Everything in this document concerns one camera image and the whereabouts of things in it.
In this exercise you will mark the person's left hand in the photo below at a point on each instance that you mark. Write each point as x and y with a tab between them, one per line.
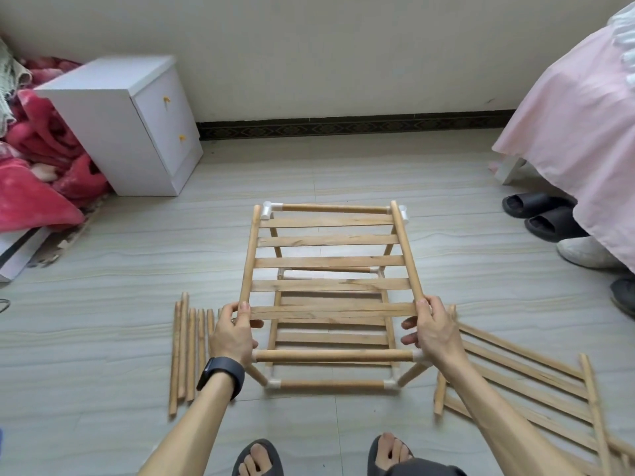
233	337

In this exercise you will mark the person's right hand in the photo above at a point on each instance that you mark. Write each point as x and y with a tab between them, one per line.
437	337

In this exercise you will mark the single wooden stick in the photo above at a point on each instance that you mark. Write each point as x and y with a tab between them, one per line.
327	207
332	355
327	385
258	375
412	373

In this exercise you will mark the pile of wooden dowels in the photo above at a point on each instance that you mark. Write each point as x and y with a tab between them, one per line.
188	352

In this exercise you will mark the person's left forearm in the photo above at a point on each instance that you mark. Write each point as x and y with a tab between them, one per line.
194	426

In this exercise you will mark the person's right forearm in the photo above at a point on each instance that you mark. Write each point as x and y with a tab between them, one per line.
506	421

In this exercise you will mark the person's black sandal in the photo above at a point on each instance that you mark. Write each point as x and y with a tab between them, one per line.
392	456
258	458

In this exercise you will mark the black smartwatch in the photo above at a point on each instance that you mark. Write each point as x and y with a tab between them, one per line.
220	372

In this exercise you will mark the black slipper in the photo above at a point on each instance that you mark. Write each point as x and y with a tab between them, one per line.
556	225
536	203

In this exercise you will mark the white shoe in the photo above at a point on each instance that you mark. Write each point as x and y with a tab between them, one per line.
590	253

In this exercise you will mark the white bed leg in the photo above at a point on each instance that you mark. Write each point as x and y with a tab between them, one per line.
509	169

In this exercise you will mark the dark shoe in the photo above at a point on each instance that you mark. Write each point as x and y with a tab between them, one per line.
623	294

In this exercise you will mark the flat white box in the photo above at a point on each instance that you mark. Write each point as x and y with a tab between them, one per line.
20	254

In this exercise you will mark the white box cabinet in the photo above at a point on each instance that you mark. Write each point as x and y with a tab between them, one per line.
124	124

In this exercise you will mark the red fleece blanket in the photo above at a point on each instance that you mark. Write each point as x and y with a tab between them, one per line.
40	163

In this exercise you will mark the pink ruffled bed skirt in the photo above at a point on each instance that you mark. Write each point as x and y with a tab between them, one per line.
585	124

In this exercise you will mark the pale green cloth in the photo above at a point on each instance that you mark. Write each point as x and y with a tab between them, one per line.
8	79

